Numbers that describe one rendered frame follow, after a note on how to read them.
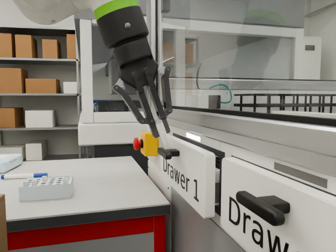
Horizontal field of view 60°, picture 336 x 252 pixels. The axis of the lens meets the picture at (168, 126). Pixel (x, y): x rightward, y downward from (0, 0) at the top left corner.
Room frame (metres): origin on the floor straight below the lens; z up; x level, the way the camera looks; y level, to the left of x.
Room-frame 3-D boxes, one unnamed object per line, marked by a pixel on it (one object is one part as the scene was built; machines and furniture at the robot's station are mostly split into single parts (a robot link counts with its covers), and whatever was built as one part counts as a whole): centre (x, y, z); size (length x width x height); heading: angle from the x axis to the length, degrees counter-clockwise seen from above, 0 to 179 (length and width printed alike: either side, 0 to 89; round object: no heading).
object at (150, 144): (0.92, 0.06, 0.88); 0.07 x 0.05 x 0.07; 16
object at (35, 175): (0.92, 0.46, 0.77); 0.14 x 0.02 x 0.02; 100
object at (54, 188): (0.76, 0.32, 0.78); 0.12 x 0.08 x 0.04; 104
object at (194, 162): (0.60, -0.03, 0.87); 0.29 x 0.02 x 0.11; 16
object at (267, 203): (0.30, -0.11, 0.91); 0.07 x 0.04 x 0.01; 16
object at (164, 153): (0.60, 0.00, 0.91); 0.07 x 0.04 x 0.01; 16
